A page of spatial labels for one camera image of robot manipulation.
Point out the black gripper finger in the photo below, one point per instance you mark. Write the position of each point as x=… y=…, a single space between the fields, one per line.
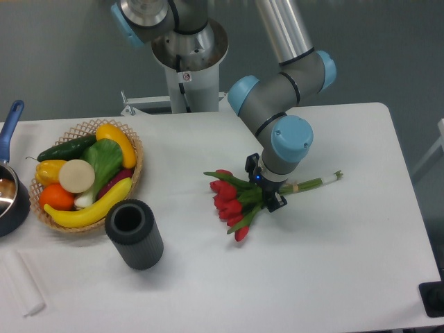
x=273 y=201
x=251 y=167

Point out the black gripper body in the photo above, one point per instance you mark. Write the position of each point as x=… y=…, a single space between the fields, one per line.
x=268 y=185

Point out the red tulip bouquet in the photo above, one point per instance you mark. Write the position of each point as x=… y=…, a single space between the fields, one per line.
x=238 y=201

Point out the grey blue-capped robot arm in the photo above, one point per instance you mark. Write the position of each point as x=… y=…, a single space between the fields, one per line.
x=262 y=106

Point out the purple eggplant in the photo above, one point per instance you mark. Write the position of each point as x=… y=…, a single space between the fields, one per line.
x=124 y=173

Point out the dark grey ribbed vase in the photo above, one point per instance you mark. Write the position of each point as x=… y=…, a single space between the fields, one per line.
x=132 y=228

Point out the green bok choy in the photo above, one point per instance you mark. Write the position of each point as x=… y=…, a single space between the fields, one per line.
x=105 y=156

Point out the long yellow squash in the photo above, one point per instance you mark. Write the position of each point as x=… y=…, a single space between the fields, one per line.
x=93 y=213

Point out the short yellow squash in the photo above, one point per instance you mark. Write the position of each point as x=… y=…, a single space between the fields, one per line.
x=109 y=131

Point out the woven wicker basket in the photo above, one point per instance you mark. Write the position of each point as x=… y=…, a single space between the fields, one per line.
x=83 y=129

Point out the round beige disc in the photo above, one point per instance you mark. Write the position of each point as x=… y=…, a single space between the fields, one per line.
x=76 y=176

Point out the black device at table edge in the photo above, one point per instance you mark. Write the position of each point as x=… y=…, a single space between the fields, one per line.
x=432 y=298

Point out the green cucumber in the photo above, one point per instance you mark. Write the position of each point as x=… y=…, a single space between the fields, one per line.
x=69 y=150

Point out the white furniture at right edge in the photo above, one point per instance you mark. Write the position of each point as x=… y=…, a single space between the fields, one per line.
x=431 y=156

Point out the orange fruit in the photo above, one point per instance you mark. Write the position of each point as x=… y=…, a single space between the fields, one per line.
x=57 y=197

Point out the yellow bell pepper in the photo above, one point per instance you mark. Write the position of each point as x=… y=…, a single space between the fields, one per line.
x=47 y=172

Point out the white folded cloth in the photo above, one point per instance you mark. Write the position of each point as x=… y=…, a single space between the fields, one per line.
x=22 y=284

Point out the white metal base frame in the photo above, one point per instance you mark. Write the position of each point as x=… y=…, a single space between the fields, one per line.
x=149 y=105

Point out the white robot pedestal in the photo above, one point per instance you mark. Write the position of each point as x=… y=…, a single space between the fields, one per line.
x=191 y=65

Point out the blue-handled dark saucepan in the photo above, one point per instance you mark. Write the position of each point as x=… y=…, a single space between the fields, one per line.
x=15 y=201

